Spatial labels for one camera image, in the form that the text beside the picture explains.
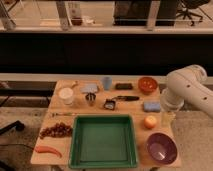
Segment black office chair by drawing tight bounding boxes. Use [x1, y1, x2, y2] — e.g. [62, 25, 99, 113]
[176, 0, 210, 26]

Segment black handled tool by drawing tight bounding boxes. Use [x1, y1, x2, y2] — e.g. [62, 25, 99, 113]
[112, 96, 140, 101]

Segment white cup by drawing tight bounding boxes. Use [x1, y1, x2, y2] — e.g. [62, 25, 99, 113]
[58, 87, 74, 105]

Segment purple bowl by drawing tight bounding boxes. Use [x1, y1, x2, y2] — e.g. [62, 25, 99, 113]
[146, 132, 178, 165]

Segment blue cup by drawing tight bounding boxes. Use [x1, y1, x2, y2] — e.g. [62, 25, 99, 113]
[101, 77, 112, 90]

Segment blue sponge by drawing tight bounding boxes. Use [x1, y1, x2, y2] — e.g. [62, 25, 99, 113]
[143, 102, 161, 112]

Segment green plastic tray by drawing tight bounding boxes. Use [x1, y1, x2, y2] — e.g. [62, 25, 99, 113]
[69, 115, 138, 169]

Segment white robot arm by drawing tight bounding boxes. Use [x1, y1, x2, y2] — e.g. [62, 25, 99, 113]
[160, 65, 213, 127]

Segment small tan object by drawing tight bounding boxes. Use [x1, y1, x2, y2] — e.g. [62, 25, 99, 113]
[70, 81, 78, 88]

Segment red bowl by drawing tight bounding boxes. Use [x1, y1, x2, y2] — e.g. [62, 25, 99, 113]
[138, 77, 158, 94]

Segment orange fruit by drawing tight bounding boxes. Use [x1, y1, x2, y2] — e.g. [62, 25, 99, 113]
[143, 116, 157, 129]

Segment bunch of red grapes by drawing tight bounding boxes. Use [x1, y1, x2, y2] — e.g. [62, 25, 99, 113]
[40, 122, 72, 139]

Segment orange carrot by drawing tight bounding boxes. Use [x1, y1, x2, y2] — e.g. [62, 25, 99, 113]
[34, 146, 62, 158]

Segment dark rectangular block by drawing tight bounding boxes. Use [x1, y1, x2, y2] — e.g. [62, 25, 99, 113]
[115, 83, 133, 90]

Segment small metal cup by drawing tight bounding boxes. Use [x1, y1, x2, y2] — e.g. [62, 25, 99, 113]
[85, 93, 96, 106]

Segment small black square object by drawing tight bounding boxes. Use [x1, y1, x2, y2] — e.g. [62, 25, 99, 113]
[103, 99, 116, 110]

